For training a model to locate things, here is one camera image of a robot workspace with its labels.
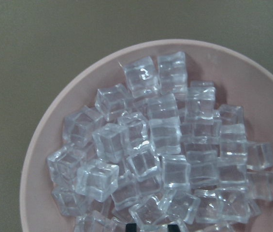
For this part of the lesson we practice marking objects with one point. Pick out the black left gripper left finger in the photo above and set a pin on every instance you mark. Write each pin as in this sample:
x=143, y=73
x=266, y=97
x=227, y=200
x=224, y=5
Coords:
x=131, y=227

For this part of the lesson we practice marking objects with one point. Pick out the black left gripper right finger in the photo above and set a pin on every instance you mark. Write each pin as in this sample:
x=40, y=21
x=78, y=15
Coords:
x=173, y=228

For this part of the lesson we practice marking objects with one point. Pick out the clear ice cube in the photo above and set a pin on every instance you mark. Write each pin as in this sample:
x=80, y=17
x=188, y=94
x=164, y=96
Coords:
x=165, y=135
x=173, y=73
x=97, y=179
x=142, y=78
x=110, y=142

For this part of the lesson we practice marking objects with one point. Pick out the pink bowl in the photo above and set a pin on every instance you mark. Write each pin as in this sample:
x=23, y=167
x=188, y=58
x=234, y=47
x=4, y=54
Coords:
x=239, y=81

